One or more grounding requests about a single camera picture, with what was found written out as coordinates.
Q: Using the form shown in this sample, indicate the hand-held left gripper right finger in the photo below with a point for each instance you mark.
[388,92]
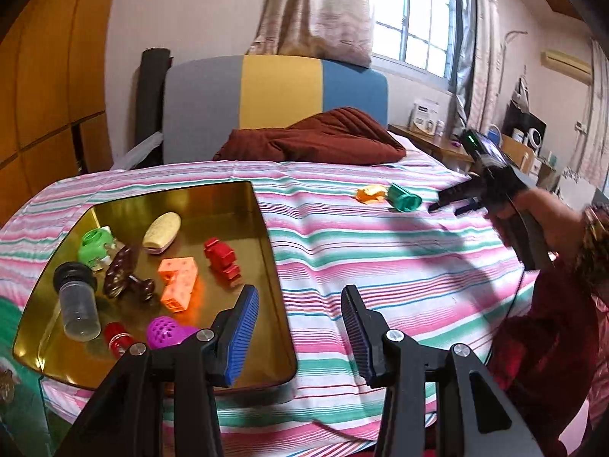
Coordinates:
[359,338]

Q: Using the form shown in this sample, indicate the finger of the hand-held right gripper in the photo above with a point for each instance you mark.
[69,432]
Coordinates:
[452,196]
[468,207]

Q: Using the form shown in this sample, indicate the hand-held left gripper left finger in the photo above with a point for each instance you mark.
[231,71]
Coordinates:
[242,333]

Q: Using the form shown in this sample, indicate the teal plastic toy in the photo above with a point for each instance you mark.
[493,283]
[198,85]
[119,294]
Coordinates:
[404,199]

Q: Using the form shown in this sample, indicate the purple perforated ball toy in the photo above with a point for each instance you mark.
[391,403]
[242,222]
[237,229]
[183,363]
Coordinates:
[164,331]

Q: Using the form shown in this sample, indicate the orange perforated block toy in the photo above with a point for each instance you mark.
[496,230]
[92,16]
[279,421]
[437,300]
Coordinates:
[176,290]

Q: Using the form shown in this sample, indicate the yellow-orange plastic toy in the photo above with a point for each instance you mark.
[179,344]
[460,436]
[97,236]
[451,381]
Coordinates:
[371,194]

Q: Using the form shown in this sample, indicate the red block toy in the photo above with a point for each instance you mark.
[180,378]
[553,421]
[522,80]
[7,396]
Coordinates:
[219,254]

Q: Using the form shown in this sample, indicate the gold metal tray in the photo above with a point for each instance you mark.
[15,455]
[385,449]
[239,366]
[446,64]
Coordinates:
[228,228]

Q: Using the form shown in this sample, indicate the shiny red capsule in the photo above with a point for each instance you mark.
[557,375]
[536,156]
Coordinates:
[116,335]

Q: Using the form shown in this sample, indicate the cream ribbed corn toy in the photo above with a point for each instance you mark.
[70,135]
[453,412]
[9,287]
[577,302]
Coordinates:
[161,231]

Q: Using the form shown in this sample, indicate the brown mushroom toy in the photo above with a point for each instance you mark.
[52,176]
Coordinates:
[121,266]

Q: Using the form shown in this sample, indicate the clear bottle with black cap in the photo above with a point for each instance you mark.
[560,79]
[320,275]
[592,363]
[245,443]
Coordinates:
[81,309]

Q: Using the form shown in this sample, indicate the green plastic toy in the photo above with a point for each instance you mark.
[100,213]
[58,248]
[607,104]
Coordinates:
[93,247]

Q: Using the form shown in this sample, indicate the person's right forearm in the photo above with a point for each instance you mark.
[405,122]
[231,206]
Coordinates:
[561,323]

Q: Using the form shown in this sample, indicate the person's right hand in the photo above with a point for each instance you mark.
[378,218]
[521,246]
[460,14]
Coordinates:
[552,223]

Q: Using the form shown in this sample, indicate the wooden desk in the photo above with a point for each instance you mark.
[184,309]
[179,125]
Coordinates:
[428,140]

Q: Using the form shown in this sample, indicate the black appliance box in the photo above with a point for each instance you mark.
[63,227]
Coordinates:
[521,119]

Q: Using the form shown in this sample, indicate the beige pillow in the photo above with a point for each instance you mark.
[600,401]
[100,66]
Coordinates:
[411,145]

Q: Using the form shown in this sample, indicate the white box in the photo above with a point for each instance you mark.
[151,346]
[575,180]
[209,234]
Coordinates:
[424,114]

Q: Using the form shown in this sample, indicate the light curtain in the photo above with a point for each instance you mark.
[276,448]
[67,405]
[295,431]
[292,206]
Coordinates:
[597,114]

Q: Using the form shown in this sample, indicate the brown blanket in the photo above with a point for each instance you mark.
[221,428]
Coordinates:
[333,138]

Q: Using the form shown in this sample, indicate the sheer curtain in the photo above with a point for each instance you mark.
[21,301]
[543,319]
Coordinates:
[485,33]

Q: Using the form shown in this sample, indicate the window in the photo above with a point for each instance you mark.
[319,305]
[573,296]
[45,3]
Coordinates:
[418,24]

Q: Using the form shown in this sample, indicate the grey yellow blue headboard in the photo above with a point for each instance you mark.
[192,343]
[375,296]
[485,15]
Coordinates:
[280,90]

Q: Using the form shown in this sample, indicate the patterned beige curtain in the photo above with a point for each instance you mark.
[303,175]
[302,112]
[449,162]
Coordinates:
[319,9]

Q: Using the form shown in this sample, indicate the green printed cloth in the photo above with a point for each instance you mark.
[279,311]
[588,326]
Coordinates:
[14,376]

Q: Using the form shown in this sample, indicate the wooden wardrobe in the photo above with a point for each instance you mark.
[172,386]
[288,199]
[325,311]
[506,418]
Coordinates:
[47,104]

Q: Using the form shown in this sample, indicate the wall air conditioner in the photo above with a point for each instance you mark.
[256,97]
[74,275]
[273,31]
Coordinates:
[566,62]

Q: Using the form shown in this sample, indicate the black bed post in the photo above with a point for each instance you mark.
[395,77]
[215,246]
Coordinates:
[152,90]

